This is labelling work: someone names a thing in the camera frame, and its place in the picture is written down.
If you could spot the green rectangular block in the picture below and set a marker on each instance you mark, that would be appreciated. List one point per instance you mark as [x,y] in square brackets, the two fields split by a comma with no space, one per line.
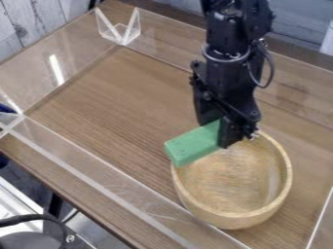
[192,145]

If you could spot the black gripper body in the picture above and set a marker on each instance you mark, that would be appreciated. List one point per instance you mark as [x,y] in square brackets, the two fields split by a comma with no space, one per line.
[231,75]

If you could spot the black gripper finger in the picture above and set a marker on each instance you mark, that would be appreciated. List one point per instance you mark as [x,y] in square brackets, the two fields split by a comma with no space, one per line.
[230,133]
[206,107]

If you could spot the black table leg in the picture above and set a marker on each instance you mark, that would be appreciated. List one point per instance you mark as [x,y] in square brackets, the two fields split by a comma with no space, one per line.
[54,206]

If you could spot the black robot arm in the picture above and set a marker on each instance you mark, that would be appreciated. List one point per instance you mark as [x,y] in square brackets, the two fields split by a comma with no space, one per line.
[236,25]

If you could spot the clear acrylic front barrier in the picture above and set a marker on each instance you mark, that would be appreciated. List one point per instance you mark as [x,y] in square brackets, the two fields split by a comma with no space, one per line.
[80,156]

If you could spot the clear acrylic corner bracket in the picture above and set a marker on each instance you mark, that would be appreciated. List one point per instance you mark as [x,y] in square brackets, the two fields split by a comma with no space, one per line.
[119,33]

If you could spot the brown wooden bowl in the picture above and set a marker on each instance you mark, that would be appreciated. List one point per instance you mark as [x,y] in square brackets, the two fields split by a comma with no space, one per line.
[235,187]

